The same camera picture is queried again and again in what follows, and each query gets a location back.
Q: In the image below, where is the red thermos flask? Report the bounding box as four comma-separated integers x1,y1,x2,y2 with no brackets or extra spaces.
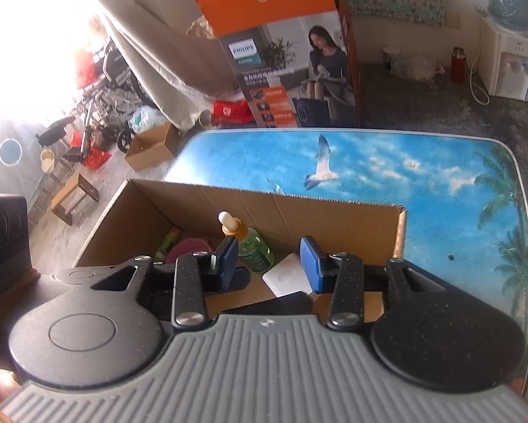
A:
450,47,466,84

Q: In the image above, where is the black stool seat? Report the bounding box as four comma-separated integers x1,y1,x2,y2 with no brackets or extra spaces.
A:
35,117,77,148

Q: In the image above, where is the orange-red hanging bag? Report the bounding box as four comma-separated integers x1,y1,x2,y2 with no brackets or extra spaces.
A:
76,48,98,90

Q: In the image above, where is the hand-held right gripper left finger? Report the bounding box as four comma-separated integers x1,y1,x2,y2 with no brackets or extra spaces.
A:
90,235,238,329

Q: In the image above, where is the white plastic bag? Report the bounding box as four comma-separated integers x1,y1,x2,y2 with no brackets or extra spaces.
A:
129,106,168,133

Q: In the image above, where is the tan paper bag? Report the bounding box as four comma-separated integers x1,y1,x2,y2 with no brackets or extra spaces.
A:
186,14,216,39

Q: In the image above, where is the white power cable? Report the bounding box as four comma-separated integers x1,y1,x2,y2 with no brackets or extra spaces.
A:
468,48,491,106

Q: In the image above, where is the red crumpled bag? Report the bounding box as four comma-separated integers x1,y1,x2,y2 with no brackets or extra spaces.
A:
83,147,112,168

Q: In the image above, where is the white water dispenser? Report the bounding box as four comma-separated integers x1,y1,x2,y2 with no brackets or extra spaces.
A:
479,20,528,101

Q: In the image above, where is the small open cardboard box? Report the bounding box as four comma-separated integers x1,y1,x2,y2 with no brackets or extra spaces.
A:
124,122,181,171

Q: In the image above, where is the clear plastic bag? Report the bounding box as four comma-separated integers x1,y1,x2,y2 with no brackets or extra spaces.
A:
389,53,445,82

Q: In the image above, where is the small white bin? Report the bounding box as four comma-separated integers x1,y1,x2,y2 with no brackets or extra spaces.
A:
382,46,401,71

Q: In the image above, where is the wheelchair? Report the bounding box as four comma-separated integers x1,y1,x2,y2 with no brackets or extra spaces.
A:
72,35,148,151

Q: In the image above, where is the green lip balm stick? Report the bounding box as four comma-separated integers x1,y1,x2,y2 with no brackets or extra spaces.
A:
156,227,181,262

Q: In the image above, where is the black padded chair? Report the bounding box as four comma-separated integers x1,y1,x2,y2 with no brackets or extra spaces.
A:
0,194,40,331

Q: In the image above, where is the green dropper bottle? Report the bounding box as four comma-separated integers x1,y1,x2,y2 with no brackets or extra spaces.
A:
217,210,275,272

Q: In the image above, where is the large cardboard box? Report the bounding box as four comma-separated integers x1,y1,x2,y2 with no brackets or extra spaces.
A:
72,178,408,322

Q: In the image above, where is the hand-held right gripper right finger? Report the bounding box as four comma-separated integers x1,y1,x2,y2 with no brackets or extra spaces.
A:
300,235,448,331

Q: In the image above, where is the red bag with white print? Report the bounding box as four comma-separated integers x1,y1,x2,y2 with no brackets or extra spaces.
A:
212,99,255,125

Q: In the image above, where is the grey blanket with circles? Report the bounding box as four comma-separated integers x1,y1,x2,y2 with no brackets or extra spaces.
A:
0,134,77,212

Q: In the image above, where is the white charger plug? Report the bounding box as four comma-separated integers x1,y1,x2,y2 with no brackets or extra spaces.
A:
263,253,313,305

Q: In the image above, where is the beige curtain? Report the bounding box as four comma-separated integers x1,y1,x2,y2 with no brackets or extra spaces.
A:
76,0,247,130

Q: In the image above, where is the orange printed appliance box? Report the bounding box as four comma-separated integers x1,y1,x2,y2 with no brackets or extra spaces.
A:
190,0,361,129

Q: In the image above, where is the small wooden stool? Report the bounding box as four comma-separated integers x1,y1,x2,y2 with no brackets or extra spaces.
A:
48,173,101,226

